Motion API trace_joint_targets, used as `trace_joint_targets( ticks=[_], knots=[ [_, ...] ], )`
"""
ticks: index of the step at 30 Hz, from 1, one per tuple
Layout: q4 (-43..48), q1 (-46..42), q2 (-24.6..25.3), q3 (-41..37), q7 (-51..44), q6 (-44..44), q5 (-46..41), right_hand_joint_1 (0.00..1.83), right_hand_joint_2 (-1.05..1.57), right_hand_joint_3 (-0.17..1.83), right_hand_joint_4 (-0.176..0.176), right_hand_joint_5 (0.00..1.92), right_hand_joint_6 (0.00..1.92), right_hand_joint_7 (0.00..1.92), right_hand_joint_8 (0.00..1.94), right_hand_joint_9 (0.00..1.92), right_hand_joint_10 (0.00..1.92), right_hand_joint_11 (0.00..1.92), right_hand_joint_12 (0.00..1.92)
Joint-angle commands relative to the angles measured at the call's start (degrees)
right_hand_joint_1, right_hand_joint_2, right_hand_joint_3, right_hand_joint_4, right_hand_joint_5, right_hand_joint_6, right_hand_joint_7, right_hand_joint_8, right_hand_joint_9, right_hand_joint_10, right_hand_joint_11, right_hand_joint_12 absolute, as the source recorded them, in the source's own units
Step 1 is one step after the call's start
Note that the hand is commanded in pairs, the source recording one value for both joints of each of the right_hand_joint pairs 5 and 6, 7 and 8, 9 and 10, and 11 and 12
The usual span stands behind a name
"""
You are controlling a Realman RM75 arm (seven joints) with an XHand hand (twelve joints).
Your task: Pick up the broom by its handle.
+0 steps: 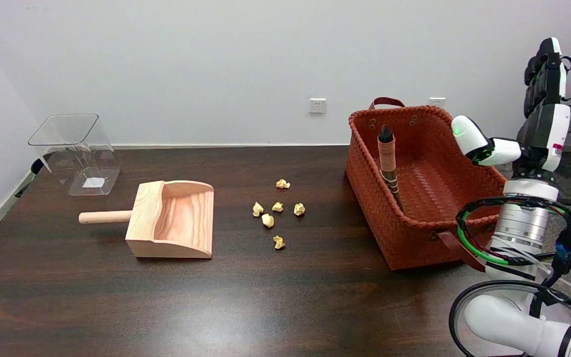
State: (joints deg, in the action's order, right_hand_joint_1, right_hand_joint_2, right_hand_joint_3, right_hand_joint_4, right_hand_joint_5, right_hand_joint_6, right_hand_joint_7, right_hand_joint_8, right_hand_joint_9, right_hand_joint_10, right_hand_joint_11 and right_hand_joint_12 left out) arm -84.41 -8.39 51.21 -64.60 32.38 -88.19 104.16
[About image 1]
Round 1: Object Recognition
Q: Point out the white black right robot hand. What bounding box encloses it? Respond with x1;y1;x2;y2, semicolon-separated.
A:
451;37;571;182

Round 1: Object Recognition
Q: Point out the small broom with handle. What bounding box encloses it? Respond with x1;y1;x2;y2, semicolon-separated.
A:
377;125;406;213

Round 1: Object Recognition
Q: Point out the red-brown woven basket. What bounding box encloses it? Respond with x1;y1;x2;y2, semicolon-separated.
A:
345;97;510;272

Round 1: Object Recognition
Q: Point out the wooden dustpan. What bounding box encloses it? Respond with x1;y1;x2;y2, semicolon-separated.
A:
78;180;215;259

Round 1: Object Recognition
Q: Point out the clear plastic container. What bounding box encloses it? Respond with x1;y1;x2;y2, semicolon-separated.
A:
28;114;121;197

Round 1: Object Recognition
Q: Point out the black chair part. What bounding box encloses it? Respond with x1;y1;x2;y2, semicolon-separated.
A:
15;159;54;198

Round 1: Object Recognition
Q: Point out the black sleeved cable loop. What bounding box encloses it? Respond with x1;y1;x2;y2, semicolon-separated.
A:
456;196;571;288

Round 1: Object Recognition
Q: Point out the green cable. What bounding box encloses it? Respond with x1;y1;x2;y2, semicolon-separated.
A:
458;198;571;266

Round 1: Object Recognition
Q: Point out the large thin black cable loop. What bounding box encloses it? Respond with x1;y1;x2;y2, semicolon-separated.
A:
449;280;571;357

